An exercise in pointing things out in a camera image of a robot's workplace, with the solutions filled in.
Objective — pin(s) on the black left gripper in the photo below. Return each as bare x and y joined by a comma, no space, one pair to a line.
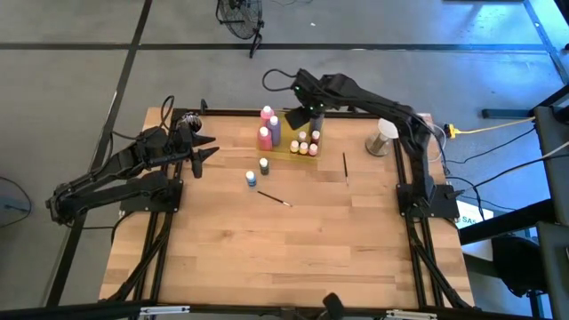
189,146

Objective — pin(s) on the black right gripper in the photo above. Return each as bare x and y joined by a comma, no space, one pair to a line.
302,114

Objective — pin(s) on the large grey paint bottle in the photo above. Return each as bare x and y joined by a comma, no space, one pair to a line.
317,124

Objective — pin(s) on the large purple paint bottle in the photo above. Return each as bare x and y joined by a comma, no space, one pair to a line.
274,131

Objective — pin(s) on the large light pink paint bottle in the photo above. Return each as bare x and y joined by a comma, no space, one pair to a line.
266,113

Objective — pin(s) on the small pink paint bottle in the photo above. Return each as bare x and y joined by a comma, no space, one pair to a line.
313,149

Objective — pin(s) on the large coral red paint bottle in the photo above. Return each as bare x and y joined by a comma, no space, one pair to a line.
265,140

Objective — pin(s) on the small blue paint bottle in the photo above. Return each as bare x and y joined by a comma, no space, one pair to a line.
250,178

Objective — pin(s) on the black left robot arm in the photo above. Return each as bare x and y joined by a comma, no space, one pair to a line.
111,182

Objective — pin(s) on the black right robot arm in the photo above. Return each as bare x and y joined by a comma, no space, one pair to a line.
400,115

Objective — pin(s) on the small green paint bottle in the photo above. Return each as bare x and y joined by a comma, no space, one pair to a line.
264,166

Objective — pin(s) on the grey plastic cup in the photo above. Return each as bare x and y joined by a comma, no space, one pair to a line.
197,129

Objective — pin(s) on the yellow translucent plastic bin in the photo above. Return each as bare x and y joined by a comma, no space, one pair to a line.
284,153

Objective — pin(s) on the black floor fan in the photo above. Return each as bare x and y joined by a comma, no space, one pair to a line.
240,18

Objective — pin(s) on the black crossbar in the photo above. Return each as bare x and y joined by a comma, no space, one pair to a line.
244,312

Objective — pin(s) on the white labelled box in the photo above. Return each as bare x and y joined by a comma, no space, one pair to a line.
473,218

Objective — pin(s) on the dark grey side desk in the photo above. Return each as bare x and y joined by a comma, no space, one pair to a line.
551,133

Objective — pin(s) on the black office chair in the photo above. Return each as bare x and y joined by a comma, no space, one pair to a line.
518,262

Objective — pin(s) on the black frame clamp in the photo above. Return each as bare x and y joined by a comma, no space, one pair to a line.
203,106

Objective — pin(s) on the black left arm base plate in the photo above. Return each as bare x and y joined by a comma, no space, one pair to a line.
151,205

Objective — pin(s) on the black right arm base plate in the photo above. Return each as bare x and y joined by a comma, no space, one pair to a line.
444,204

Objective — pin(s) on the silver metal bracket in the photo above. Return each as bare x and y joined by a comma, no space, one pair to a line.
164,310
411,315

